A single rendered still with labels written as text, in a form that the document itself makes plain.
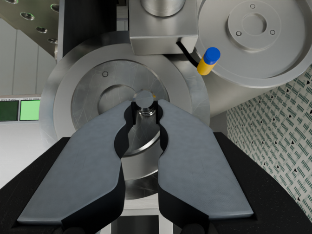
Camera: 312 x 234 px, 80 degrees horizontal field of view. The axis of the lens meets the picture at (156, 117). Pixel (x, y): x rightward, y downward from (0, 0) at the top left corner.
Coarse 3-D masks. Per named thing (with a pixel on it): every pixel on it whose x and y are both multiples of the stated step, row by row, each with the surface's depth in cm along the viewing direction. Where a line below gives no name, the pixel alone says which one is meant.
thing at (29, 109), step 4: (24, 104) 49; (28, 104) 49; (32, 104) 49; (36, 104) 49; (24, 108) 49; (28, 108) 49; (32, 108) 49; (36, 108) 49; (24, 112) 49; (28, 112) 49; (32, 112) 49; (36, 112) 49; (20, 116) 49; (24, 116) 49; (28, 116) 49; (32, 116) 49; (36, 116) 49
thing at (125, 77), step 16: (112, 64) 14; (128, 64) 14; (80, 80) 14; (96, 80) 14; (112, 80) 14; (128, 80) 14; (144, 80) 14; (160, 80) 14; (80, 96) 14; (96, 96) 14; (112, 96) 14; (128, 96) 14; (160, 96) 14; (80, 112) 14; (96, 112) 14; (144, 128) 14; (144, 144) 14
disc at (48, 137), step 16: (112, 32) 17; (128, 32) 17; (80, 48) 17; (96, 48) 17; (64, 64) 17; (176, 64) 17; (48, 80) 16; (192, 80) 16; (48, 96) 16; (192, 96) 16; (48, 112) 16; (208, 112) 16; (48, 128) 16; (48, 144) 16; (128, 192) 15; (144, 192) 15
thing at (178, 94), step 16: (112, 48) 16; (128, 48) 16; (80, 64) 16; (96, 64) 16; (144, 64) 16; (160, 64) 16; (64, 80) 16; (176, 80) 16; (64, 96) 16; (176, 96) 15; (64, 112) 15; (192, 112) 15; (64, 128) 15; (128, 160) 15; (144, 160) 15; (128, 176) 15; (144, 176) 15
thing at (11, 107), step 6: (0, 102) 49; (6, 102) 49; (12, 102) 49; (0, 108) 49; (6, 108) 49; (12, 108) 49; (0, 114) 49; (6, 114) 49; (12, 114) 49; (0, 120) 49; (6, 120) 49
